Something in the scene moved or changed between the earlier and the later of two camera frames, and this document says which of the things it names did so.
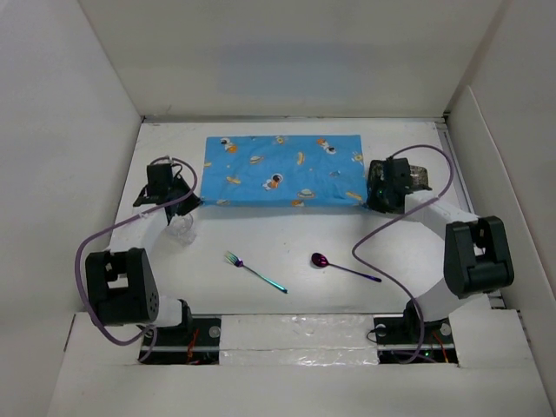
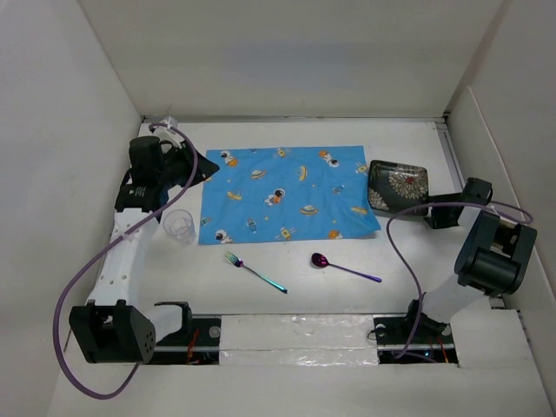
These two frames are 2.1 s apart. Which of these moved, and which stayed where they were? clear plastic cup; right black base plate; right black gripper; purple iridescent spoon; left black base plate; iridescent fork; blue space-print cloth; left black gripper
Moved: left black gripper; right black gripper; blue space-print cloth
Stayed: clear plastic cup; left black base plate; right black base plate; iridescent fork; purple iridescent spoon
